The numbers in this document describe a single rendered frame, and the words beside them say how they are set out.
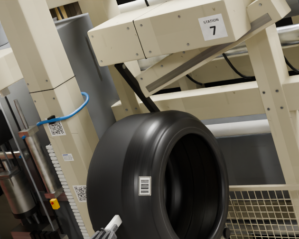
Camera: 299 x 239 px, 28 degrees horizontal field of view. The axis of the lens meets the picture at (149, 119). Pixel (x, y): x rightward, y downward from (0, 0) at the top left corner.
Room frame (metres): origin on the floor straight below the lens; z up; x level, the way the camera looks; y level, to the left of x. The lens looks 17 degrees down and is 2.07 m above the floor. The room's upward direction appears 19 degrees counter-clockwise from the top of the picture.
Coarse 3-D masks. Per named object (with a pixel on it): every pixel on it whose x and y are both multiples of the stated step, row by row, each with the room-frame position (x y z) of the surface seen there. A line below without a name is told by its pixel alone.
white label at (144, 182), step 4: (140, 176) 1.77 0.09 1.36; (144, 176) 1.76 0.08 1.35; (148, 176) 1.76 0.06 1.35; (140, 180) 1.76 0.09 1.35; (144, 180) 1.76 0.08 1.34; (148, 180) 1.75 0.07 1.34; (140, 184) 1.75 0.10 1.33; (144, 184) 1.75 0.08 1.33; (148, 184) 1.74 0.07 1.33; (140, 188) 1.75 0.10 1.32; (144, 188) 1.74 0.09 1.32; (148, 188) 1.74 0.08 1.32; (140, 192) 1.74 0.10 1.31; (144, 192) 1.74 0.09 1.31; (148, 192) 1.73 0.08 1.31
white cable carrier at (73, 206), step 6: (48, 150) 2.20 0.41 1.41; (54, 156) 2.20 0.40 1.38; (54, 162) 2.20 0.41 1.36; (60, 168) 2.19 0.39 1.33; (60, 174) 2.21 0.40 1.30; (60, 180) 2.21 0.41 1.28; (66, 186) 2.19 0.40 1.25; (66, 192) 2.20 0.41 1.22; (72, 198) 2.21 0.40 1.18; (72, 204) 2.20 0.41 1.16; (78, 216) 2.20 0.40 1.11; (84, 228) 2.19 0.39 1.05; (84, 234) 2.20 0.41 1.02
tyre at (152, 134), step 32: (128, 128) 1.96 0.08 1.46; (160, 128) 1.90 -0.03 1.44; (192, 128) 1.99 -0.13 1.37; (96, 160) 1.92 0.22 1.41; (128, 160) 1.82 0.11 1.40; (160, 160) 1.81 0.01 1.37; (192, 160) 2.23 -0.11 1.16; (224, 160) 2.11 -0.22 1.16; (96, 192) 1.85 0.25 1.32; (128, 192) 1.76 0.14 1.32; (160, 192) 1.77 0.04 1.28; (192, 192) 2.21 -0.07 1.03; (224, 192) 2.05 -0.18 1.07; (96, 224) 1.84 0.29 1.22; (128, 224) 1.75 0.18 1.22; (160, 224) 1.73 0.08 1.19; (192, 224) 2.12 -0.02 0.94; (224, 224) 2.00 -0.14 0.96
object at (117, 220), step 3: (117, 216) 1.76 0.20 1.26; (114, 219) 1.75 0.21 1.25; (117, 219) 1.75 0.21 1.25; (120, 219) 1.76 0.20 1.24; (114, 222) 1.74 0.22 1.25; (117, 222) 1.75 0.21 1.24; (120, 222) 1.76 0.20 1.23; (111, 225) 1.72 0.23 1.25; (117, 225) 1.74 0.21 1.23; (108, 228) 1.71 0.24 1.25
